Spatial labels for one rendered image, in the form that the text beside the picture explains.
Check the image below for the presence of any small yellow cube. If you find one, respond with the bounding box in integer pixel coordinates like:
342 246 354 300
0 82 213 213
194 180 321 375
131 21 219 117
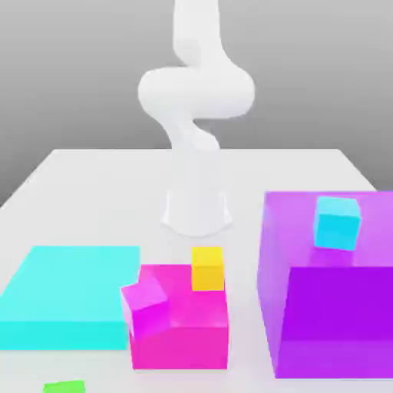
190 246 226 292

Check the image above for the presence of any small magenta cube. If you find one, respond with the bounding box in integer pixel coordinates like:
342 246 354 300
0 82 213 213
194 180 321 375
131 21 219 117
120 275 170 341

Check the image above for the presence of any small cyan cube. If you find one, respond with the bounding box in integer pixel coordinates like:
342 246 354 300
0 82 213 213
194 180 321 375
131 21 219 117
313 195 362 252

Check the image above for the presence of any small green cube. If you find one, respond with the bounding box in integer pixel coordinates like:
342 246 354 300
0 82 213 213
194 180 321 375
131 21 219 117
42 379 87 393

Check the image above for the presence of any large pink box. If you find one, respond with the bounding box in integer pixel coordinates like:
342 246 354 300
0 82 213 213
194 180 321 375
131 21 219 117
128 263 230 372

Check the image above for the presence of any large cyan box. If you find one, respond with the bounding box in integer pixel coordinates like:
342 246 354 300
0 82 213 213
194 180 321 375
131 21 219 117
0 245 141 352

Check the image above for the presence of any large purple box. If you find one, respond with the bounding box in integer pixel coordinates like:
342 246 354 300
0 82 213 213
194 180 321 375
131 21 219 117
256 190 393 380

